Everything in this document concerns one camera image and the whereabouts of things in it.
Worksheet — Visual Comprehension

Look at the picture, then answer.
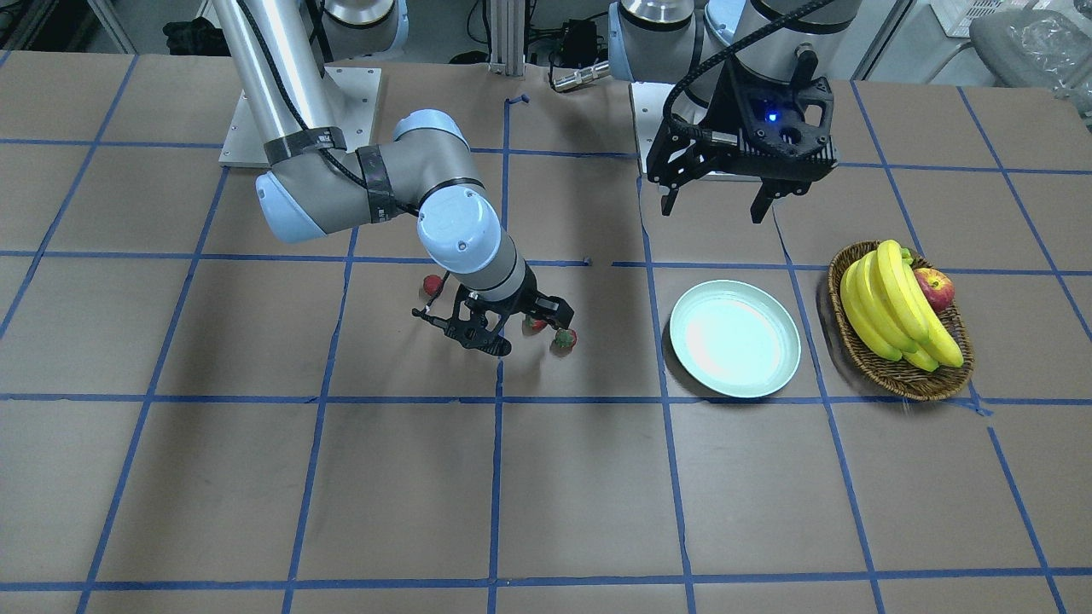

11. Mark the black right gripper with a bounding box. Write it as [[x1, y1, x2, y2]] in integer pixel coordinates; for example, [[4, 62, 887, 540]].
[[413, 269, 574, 357]]

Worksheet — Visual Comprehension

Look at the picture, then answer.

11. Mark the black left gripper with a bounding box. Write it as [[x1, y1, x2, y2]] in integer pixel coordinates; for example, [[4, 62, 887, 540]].
[[645, 60, 835, 224]]

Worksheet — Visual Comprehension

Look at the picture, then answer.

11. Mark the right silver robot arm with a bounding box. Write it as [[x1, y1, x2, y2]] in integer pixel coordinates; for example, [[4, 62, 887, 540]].
[[214, 1, 574, 356]]

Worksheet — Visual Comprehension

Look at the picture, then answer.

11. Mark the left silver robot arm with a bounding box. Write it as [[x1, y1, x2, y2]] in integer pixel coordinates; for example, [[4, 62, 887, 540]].
[[607, 1, 860, 224]]

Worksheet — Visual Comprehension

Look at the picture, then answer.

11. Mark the pale green plate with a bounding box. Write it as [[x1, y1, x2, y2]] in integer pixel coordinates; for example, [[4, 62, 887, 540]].
[[668, 280, 802, 399]]

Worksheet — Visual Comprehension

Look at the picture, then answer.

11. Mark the yellow banana bunch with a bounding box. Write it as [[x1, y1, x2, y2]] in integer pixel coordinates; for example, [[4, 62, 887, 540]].
[[830, 240, 973, 374]]

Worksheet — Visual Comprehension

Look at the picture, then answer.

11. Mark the red yellow apple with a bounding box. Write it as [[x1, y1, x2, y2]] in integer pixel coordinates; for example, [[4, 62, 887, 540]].
[[913, 267, 956, 315]]

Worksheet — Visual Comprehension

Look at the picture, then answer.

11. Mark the woven wicker basket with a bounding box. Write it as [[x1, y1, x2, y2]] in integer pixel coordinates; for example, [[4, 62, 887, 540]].
[[818, 243, 975, 401]]

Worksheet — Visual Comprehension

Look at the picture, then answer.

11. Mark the aluminium frame post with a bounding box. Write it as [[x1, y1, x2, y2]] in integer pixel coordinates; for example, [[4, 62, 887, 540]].
[[486, 1, 530, 78]]

